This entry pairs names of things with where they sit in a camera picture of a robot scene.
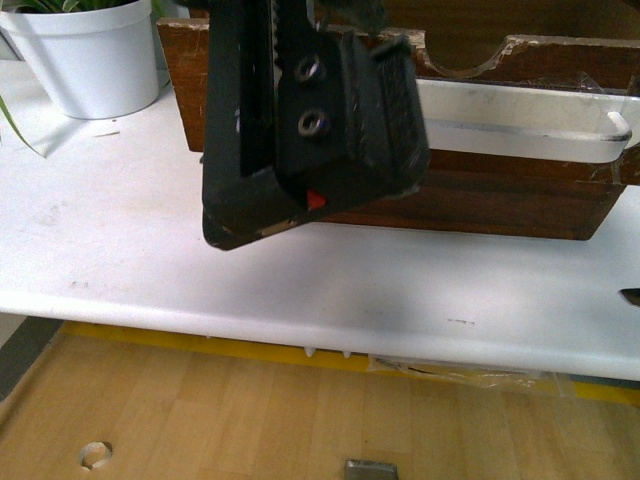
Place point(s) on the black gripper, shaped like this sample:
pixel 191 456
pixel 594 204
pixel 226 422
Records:
pixel 301 124

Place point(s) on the white drawer handle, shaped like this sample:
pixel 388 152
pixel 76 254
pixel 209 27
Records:
pixel 562 126

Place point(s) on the brown wooden drawer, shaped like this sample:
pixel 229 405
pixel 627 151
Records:
pixel 520 41

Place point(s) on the dark wooden drawer cabinet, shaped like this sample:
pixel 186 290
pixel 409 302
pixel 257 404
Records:
pixel 465 192

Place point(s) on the white plastic plant pot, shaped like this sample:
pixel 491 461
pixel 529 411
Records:
pixel 96 64

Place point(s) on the clear plastic sheet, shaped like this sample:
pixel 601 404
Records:
pixel 536 382

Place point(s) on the grey metal piece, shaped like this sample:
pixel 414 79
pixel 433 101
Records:
pixel 369 470

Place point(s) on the yellow floor tape strip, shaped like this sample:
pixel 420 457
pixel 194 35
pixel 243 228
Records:
pixel 589 388

